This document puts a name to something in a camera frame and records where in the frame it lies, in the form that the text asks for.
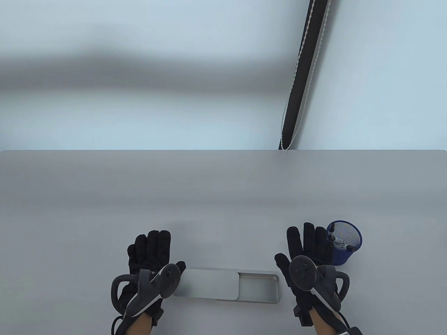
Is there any person's right forearm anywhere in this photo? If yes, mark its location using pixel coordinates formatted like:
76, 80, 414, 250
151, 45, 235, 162
311, 309, 339, 335

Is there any black window frame post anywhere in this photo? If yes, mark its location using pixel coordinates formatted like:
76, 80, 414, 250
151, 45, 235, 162
278, 0, 341, 150

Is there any silver sliding box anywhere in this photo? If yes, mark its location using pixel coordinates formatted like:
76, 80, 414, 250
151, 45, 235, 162
173, 268, 281, 305

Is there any person's left forearm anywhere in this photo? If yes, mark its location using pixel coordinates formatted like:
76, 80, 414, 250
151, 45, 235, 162
120, 311, 154, 335

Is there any person's left hand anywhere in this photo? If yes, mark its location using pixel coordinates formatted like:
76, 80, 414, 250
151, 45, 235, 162
117, 230, 186, 327

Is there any person's right hand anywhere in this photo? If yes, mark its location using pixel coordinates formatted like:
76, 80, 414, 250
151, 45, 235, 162
274, 223, 341, 327

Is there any blue mesh pen cup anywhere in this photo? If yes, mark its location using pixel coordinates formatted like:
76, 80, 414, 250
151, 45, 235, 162
327, 220, 363, 266

